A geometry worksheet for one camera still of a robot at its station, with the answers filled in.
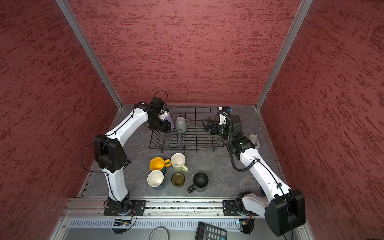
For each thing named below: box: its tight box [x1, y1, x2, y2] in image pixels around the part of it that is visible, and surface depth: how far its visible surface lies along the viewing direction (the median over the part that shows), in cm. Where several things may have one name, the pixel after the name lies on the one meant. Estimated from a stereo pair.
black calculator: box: [195, 222, 228, 240], surface depth 68 cm
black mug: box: [187, 172, 209, 193], surface depth 78 cm
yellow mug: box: [149, 157, 172, 171], surface depth 83 cm
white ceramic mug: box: [175, 116, 191, 133], surface depth 98 cm
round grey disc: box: [148, 226, 170, 240], surface depth 69 cm
